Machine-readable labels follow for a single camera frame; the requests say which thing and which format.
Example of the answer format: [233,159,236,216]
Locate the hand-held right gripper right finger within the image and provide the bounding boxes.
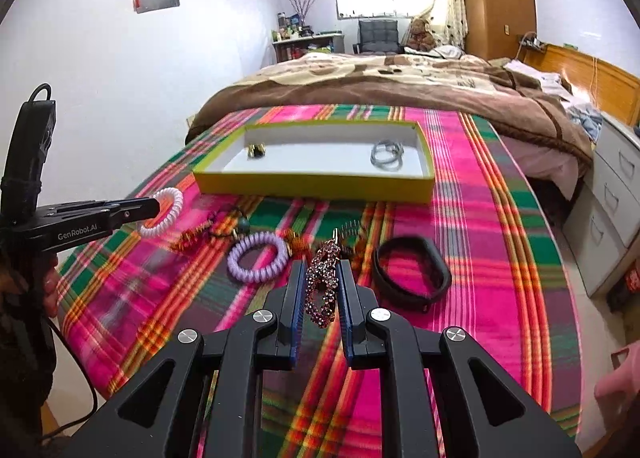
[336,258,583,458]

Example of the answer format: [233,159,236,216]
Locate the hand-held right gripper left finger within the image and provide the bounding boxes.
[70,259,308,458]

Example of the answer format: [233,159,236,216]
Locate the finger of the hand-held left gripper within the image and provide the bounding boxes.
[37,197,162,235]

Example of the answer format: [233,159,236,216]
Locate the pale pink spiral hair tie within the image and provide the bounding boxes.
[137,187,185,239]

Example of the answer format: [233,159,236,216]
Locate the rhinestone bracelet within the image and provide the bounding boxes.
[306,237,351,329]

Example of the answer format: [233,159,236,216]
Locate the black wristband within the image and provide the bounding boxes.
[374,235,452,313]

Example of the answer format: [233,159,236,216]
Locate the red gold knot cord bracelet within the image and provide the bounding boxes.
[286,232,314,255]

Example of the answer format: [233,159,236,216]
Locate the purple spiral hair tie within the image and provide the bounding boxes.
[227,233,291,281]

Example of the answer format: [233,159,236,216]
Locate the black cord with green bead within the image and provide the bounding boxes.
[205,208,252,241]

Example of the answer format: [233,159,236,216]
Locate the yellow-green cardboard box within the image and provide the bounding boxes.
[192,120,435,205]

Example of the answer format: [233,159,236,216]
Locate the person's left hand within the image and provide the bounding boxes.
[42,255,61,316]

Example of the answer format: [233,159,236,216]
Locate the pink plaid blanket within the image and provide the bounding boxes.
[56,105,583,458]

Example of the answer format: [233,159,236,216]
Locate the brown bed blanket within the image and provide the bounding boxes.
[185,52,596,189]

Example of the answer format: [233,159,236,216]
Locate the shelf with bottles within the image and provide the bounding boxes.
[271,12,346,63]

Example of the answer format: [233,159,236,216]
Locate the bare flower branches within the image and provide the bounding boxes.
[285,0,325,21]

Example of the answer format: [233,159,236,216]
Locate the pale pink object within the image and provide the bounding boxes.
[594,370,640,420]

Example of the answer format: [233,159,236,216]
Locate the white nightstand drawers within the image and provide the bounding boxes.
[562,112,640,299]

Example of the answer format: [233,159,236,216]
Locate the black chair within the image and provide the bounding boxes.
[352,19,403,56]

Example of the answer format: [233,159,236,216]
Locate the brown teddy bear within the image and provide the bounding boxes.
[404,18,436,52]

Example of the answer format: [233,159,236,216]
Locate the white pillow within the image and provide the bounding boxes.
[504,60,575,101]

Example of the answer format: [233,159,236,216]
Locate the blue-grey cloth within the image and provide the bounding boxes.
[565,102,607,141]

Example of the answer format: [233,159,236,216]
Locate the wooden bed headboard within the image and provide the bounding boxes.
[520,42,640,126]

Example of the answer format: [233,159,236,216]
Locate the orange cable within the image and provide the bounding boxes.
[591,56,602,111]

